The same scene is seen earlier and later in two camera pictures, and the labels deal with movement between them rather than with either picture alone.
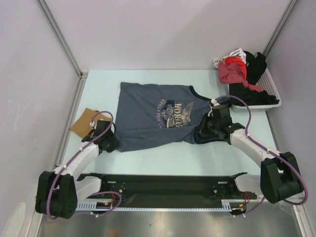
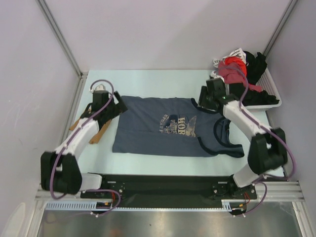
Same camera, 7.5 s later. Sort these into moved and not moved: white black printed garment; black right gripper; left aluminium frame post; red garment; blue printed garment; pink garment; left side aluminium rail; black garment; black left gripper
Moved: black left gripper; blue printed garment; black right gripper
Not moved: left side aluminium rail; left aluminium frame post; black garment; red garment; white black printed garment; pink garment
